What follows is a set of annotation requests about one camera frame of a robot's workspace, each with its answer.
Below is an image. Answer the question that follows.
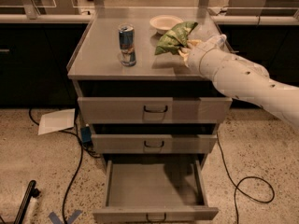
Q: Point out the grey drawer cabinet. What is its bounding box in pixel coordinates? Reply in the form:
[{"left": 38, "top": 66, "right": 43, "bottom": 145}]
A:
[{"left": 68, "top": 7, "right": 226, "bottom": 161}]

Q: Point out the black stand foot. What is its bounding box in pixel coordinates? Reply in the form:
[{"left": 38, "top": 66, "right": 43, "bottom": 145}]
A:
[{"left": 13, "top": 180, "right": 40, "bottom": 224}]

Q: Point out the white paper sheet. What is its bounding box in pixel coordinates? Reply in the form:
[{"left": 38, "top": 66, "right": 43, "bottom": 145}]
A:
[{"left": 38, "top": 108, "right": 75, "bottom": 135}]

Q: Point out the clear plastic water bottle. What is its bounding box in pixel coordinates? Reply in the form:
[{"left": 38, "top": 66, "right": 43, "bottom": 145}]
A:
[{"left": 207, "top": 35, "right": 227, "bottom": 49}]

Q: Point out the blue power adapter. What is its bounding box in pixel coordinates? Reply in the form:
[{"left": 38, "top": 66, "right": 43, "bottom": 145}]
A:
[{"left": 80, "top": 126, "right": 92, "bottom": 144}]

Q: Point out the blue energy drink can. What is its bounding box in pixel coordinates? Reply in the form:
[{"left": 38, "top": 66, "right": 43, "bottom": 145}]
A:
[{"left": 118, "top": 23, "right": 136, "bottom": 66}]

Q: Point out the green jalapeno chip bag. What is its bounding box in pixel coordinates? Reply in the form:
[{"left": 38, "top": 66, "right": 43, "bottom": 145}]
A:
[{"left": 155, "top": 21, "right": 198, "bottom": 55}]

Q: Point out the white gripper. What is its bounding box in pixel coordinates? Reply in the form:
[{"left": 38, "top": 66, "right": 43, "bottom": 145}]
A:
[{"left": 178, "top": 39, "right": 233, "bottom": 80}]

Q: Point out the grey top drawer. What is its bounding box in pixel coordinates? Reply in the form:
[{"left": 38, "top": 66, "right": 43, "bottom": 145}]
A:
[{"left": 78, "top": 97, "right": 232, "bottom": 124}]

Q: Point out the white paper bowl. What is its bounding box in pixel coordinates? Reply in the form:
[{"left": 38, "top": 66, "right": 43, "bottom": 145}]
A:
[{"left": 149, "top": 15, "right": 182, "bottom": 35}]

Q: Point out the grey middle drawer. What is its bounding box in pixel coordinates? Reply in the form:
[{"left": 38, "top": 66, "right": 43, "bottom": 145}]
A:
[{"left": 92, "top": 134, "right": 217, "bottom": 154}]

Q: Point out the black floor cable left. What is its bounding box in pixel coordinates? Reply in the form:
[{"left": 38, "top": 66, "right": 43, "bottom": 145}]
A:
[{"left": 27, "top": 107, "right": 101, "bottom": 224}]

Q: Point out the grey drawer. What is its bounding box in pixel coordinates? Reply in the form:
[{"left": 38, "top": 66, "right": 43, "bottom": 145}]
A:
[
  {"left": 93, "top": 155, "right": 219, "bottom": 224},
  {"left": 92, "top": 134, "right": 217, "bottom": 154},
  {"left": 78, "top": 97, "right": 232, "bottom": 124}
]

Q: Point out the grey bottom drawer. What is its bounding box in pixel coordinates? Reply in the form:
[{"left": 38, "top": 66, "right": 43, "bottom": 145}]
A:
[{"left": 93, "top": 155, "right": 219, "bottom": 224}]

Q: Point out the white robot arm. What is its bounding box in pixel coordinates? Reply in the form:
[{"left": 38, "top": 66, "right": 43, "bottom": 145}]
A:
[{"left": 178, "top": 35, "right": 299, "bottom": 128}]

